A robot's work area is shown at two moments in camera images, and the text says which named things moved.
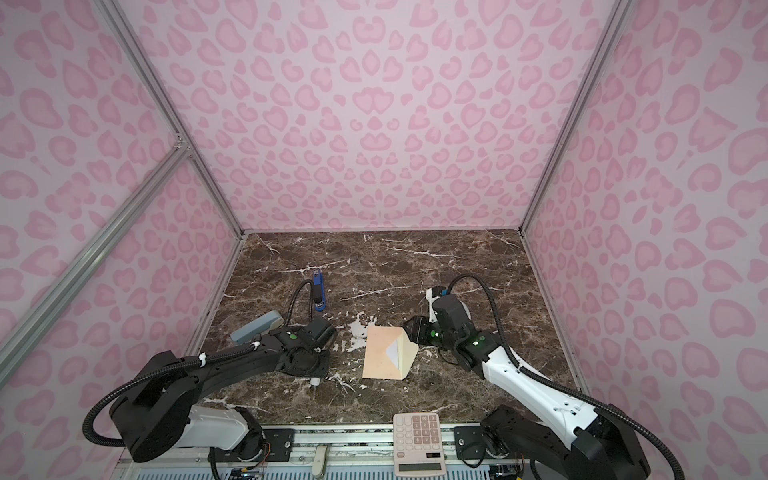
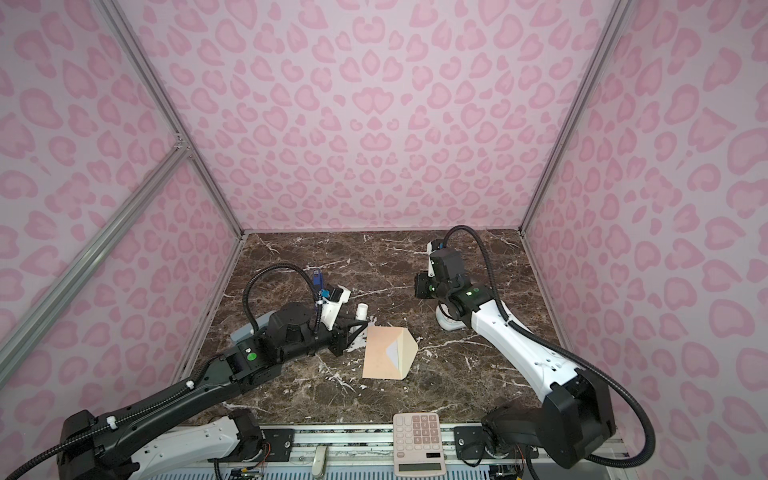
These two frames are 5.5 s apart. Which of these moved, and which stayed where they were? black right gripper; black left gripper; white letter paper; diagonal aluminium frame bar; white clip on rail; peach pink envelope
Moved: black right gripper; black left gripper
Stayed: white clip on rail; peach pink envelope; diagonal aluminium frame bar; white letter paper
